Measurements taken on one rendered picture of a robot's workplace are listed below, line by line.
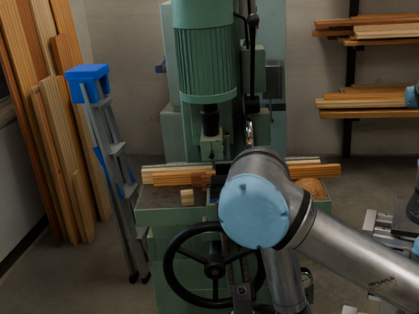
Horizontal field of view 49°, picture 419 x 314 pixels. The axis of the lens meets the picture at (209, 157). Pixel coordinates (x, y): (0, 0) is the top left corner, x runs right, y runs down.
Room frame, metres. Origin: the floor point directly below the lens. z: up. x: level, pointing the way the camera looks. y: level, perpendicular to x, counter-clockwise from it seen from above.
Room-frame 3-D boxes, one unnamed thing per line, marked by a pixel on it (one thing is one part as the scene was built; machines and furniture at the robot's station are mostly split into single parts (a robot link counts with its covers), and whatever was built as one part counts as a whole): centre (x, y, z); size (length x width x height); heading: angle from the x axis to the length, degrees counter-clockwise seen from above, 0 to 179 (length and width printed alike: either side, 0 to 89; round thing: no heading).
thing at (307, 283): (1.15, -0.26, 0.65); 0.06 x 0.04 x 0.08; 87
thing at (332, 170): (1.37, -0.12, 0.92); 0.62 x 0.02 x 0.04; 87
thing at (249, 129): (1.50, -0.14, 1.02); 0.12 x 0.03 x 0.12; 177
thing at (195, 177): (1.35, -0.05, 0.92); 0.23 x 0.02 x 0.04; 87
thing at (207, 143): (1.39, -0.01, 1.03); 0.14 x 0.07 x 0.09; 177
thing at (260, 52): (1.58, -0.18, 1.23); 0.09 x 0.08 x 0.15; 177
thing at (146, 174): (1.39, -0.07, 0.93); 0.60 x 0.02 x 0.05; 87
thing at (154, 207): (1.26, -0.06, 0.87); 0.61 x 0.30 x 0.06; 87
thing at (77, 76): (2.15, 0.49, 0.58); 0.27 x 0.25 x 1.16; 79
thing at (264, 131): (1.55, -0.18, 1.02); 0.09 x 0.07 x 0.12; 87
